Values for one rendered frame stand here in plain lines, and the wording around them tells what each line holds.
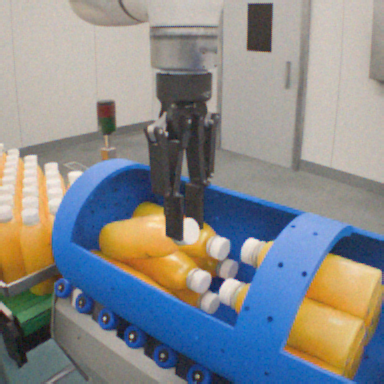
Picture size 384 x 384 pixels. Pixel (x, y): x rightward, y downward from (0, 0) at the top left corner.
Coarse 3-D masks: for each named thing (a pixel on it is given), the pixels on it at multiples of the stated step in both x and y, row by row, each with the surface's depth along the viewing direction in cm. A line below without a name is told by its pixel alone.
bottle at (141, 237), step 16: (112, 224) 72; (128, 224) 67; (144, 224) 64; (160, 224) 62; (112, 240) 69; (128, 240) 66; (144, 240) 63; (160, 240) 62; (112, 256) 72; (128, 256) 69; (144, 256) 66; (160, 256) 64
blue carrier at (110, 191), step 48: (96, 192) 78; (144, 192) 89; (96, 240) 81; (240, 240) 80; (288, 240) 51; (336, 240) 51; (96, 288) 67; (144, 288) 58; (288, 288) 46; (192, 336) 54; (240, 336) 48
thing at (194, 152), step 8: (200, 120) 55; (200, 128) 55; (200, 136) 56; (192, 144) 57; (200, 144) 57; (192, 152) 58; (200, 152) 58; (192, 160) 59; (200, 160) 58; (192, 168) 60; (200, 168) 59; (192, 176) 61; (200, 176) 59; (200, 184) 60; (208, 184) 60
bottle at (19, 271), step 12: (12, 216) 89; (0, 228) 87; (12, 228) 88; (0, 240) 88; (12, 240) 88; (0, 252) 89; (12, 252) 89; (0, 264) 91; (12, 264) 90; (12, 276) 91
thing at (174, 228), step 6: (180, 198) 56; (180, 204) 57; (180, 210) 57; (180, 216) 57; (168, 222) 59; (174, 222) 58; (180, 222) 58; (168, 228) 60; (174, 228) 59; (180, 228) 58; (168, 234) 60; (174, 234) 59; (180, 234) 58; (180, 240) 59
